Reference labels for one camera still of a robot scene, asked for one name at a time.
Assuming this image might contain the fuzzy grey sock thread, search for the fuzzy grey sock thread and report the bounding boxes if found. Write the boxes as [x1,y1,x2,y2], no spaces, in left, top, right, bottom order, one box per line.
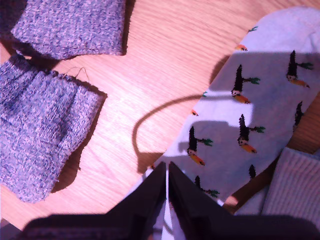
[0,53,108,204]

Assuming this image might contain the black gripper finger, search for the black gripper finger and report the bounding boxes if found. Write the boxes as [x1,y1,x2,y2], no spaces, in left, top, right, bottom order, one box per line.
[82,161,168,240]
[168,161,261,240]

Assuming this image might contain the white toucan print sock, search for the white toucan print sock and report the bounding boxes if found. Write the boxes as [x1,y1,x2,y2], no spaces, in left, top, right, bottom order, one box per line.
[134,6,320,240]
[234,146,320,216]

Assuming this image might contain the fuzzy grey knit sock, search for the fuzzy grey knit sock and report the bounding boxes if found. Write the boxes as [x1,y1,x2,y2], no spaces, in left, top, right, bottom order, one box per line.
[11,0,127,60]

